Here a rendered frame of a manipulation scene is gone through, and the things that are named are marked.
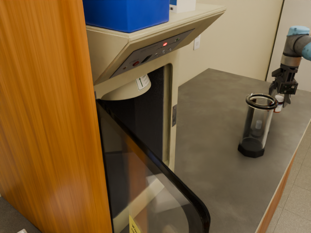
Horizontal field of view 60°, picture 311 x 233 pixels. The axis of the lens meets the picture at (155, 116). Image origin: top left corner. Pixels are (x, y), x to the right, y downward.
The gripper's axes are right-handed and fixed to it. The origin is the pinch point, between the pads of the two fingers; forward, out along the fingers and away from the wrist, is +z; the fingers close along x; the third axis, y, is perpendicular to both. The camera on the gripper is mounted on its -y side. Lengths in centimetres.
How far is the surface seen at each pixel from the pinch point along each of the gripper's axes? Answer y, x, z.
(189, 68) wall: -47, -41, 2
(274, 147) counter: 24.5, -5.8, 7.0
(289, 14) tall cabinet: -211, 66, -4
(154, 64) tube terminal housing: 56, -51, -37
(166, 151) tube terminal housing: 46, -48, -4
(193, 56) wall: -49, -39, -5
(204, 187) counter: 50, -35, 7
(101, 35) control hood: 77, -56, -49
